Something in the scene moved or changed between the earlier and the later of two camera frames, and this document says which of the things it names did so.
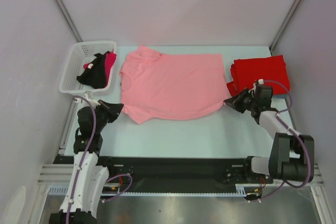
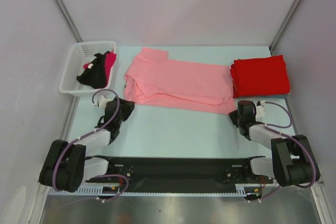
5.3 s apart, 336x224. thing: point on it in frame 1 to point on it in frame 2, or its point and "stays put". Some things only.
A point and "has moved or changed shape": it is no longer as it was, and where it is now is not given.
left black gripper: [114, 109] to [127, 106]
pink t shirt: [157, 86] has moved or changed shape
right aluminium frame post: [293, 10] stays put
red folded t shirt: [270, 70] stays put
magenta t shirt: [109, 57] stays put
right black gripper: [242, 102] to [234, 116]
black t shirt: [94, 75] stays put
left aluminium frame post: [59, 6] stays put
